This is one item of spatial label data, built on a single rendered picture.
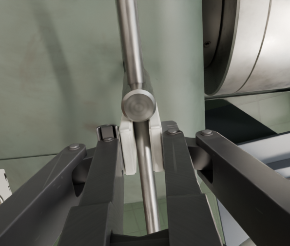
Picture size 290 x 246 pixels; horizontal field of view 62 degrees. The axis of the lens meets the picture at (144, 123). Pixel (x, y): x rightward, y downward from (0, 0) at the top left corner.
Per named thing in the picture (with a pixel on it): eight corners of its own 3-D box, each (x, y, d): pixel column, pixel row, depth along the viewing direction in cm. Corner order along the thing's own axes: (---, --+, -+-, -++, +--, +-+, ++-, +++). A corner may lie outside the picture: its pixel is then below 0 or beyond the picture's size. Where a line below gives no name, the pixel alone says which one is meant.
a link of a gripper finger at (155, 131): (148, 128, 14) (161, 126, 14) (147, 100, 21) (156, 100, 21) (153, 173, 15) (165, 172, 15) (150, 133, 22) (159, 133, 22)
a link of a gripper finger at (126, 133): (136, 174, 15) (124, 176, 15) (136, 134, 22) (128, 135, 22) (130, 129, 14) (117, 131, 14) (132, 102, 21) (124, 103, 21)
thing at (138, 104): (123, 54, 25) (118, 92, 14) (145, 51, 25) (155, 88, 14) (125, 75, 26) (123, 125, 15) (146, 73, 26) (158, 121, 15)
